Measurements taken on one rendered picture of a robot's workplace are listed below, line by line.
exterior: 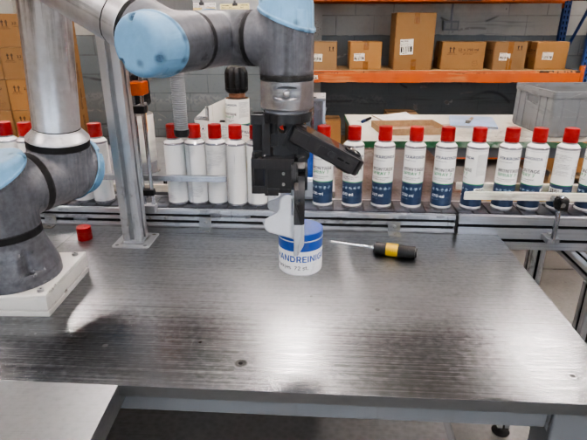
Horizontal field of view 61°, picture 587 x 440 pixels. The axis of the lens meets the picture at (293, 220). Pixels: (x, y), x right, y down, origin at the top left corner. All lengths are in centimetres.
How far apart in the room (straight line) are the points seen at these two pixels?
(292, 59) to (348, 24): 498
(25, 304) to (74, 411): 29
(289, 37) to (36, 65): 50
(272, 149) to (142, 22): 25
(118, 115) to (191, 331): 52
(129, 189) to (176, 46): 61
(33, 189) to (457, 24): 519
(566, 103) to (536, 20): 347
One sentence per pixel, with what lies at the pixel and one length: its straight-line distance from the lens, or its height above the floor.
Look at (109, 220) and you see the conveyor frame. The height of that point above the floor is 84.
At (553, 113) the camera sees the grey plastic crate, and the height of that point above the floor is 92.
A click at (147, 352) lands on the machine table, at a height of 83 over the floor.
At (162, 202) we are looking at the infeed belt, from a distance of 135.
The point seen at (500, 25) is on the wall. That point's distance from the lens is 601.
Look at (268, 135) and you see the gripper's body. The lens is 72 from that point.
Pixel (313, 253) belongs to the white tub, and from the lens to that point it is 76.
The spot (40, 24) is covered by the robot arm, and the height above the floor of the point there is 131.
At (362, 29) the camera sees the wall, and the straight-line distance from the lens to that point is 567.
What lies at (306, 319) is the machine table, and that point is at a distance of 89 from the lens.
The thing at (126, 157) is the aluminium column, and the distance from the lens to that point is 116.
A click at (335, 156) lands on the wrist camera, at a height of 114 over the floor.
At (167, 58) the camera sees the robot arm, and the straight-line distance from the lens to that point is 61.
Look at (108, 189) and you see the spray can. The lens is 137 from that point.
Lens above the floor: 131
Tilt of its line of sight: 22 degrees down
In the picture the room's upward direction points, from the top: straight up
